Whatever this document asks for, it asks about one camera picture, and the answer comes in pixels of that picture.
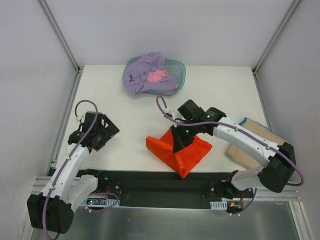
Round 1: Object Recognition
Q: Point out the teal cloth under cardboard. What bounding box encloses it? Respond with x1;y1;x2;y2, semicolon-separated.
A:
238;117;272;133

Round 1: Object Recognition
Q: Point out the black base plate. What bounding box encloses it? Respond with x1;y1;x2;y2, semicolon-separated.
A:
74;168;287;208

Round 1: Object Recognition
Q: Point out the teal plastic basket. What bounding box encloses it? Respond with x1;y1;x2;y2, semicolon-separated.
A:
122;56;187;97

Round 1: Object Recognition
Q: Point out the slotted cable duct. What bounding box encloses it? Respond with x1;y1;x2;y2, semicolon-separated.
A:
210;200;228;211
80;196;120;208

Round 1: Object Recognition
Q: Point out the orange t shirt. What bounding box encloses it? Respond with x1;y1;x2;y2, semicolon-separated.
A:
146;130;213;179

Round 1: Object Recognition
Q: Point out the left aluminium frame post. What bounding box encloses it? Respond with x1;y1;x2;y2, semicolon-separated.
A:
37;0;81;73

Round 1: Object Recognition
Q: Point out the aluminium frame post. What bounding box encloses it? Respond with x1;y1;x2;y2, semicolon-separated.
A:
252;0;303;76
37;0;81;73

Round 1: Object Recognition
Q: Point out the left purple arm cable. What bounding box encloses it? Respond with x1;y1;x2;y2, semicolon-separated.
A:
41;99;120;240

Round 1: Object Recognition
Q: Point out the right slotted cable duct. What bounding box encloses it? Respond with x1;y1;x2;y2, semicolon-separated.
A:
210;200;228;211

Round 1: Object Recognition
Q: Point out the front aluminium rail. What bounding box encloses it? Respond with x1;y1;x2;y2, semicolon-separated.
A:
31;176;302;202

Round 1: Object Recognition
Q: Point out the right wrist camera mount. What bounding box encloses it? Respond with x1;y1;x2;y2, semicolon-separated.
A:
164;108;181;120

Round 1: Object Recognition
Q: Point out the right aluminium frame post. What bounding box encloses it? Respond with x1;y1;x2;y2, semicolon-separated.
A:
252;0;303;76

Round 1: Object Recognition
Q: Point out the left slotted cable duct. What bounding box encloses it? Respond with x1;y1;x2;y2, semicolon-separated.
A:
80;196;120;208

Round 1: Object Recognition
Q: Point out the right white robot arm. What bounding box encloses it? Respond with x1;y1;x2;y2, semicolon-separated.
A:
170;99;297;199

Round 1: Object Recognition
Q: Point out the lilac t shirt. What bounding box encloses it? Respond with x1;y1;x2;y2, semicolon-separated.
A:
123;51;165;95

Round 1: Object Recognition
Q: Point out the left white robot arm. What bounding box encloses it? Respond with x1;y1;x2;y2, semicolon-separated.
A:
27;111;120;234

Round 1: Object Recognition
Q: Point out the brown cardboard sheet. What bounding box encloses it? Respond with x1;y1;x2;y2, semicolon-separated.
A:
226;117;291;170

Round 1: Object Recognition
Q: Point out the pink t shirt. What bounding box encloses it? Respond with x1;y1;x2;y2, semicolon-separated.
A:
146;67;179;91

